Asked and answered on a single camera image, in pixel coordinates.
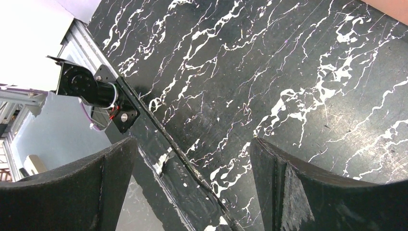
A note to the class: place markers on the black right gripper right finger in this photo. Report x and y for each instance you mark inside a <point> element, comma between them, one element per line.
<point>295,195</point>

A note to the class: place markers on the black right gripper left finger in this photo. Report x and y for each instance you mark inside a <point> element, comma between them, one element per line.
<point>84,195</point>

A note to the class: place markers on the peach plastic desk organizer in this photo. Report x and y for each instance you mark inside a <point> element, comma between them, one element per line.
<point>397,9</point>

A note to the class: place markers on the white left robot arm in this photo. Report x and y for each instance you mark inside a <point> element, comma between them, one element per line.
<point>78,81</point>

